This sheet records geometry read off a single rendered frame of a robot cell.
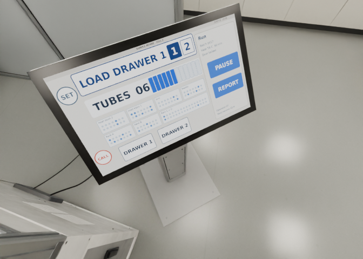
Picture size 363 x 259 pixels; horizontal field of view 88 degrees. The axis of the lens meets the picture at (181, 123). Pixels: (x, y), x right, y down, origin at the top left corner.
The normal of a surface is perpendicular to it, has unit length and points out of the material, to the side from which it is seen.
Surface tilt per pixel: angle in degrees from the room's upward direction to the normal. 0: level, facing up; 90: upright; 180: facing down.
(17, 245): 90
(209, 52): 50
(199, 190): 3
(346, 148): 0
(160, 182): 5
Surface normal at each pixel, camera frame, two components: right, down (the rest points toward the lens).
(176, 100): 0.34, 0.29
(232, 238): 0.00, -0.47
